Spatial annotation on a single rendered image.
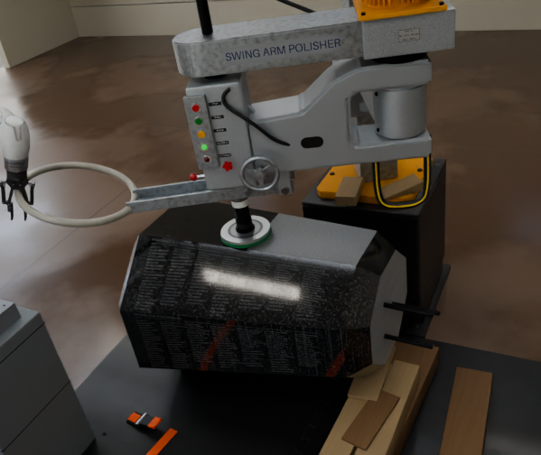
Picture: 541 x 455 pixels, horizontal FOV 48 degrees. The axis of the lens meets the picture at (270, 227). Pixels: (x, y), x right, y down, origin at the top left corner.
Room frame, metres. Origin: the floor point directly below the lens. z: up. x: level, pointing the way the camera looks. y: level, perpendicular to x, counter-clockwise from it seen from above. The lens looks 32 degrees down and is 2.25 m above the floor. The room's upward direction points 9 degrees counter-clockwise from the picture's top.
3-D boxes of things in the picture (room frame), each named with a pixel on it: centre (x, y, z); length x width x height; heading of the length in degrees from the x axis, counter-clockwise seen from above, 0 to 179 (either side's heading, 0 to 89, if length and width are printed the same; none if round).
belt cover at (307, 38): (2.14, -0.24, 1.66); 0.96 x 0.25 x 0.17; 82
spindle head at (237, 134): (2.17, 0.03, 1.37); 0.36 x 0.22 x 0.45; 82
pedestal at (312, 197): (2.75, -0.58, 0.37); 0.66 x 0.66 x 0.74; 59
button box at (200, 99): (2.08, 0.19, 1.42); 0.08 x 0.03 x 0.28; 82
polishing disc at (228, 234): (2.18, 0.10, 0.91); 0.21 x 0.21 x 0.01
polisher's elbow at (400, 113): (2.10, -0.55, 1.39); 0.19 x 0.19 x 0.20
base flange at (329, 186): (2.75, -0.58, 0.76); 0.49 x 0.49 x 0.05; 59
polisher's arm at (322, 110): (2.12, -0.28, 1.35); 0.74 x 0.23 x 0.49; 82
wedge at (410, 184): (2.52, -0.65, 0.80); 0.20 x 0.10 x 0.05; 99
